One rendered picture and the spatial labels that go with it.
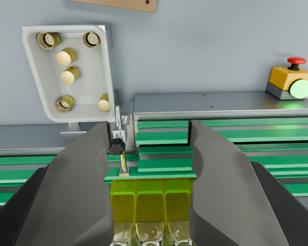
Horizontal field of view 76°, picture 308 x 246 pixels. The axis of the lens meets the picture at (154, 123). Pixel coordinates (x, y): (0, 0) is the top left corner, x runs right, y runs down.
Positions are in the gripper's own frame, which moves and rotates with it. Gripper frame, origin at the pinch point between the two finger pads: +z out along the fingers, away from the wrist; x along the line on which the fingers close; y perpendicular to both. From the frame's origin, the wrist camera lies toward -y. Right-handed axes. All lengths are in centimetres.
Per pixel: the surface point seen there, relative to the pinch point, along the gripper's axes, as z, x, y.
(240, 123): 27.2, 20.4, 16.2
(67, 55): 36.7, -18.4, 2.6
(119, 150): 17.1, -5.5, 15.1
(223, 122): 28.1, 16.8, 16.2
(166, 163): 23.1, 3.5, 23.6
